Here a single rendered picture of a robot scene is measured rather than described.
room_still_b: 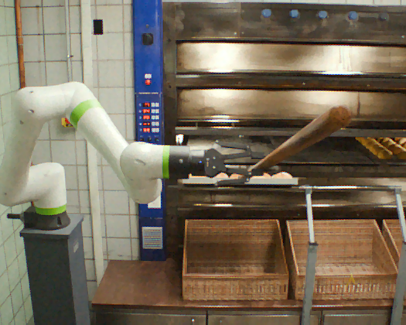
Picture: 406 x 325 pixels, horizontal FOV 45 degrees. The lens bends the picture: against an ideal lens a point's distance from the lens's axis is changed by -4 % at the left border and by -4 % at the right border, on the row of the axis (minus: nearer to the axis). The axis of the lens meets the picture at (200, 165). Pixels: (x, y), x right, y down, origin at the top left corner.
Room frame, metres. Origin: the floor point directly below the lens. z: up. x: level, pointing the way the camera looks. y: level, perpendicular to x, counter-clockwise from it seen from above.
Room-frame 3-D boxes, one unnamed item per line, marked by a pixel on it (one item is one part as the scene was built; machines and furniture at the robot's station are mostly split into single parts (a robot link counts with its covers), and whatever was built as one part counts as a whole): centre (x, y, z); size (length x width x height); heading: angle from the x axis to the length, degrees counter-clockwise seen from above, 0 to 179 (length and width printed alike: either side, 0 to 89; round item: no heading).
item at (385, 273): (2.52, -0.78, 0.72); 0.56 x 0.49 x 0.28; 89
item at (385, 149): (3.21, -1.35, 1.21); 0.61 x 0.48 x 0.06; 178
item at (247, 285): (2.54, -0.18, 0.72); 0.56 x 0.49 x 0.28; 89
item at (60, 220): (1.85, 0.65, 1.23); 0.26 x 0.15 x 0.06; 86
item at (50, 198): (1.84, 0.61, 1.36); 0.16 x 0.13 x 0.19; 136
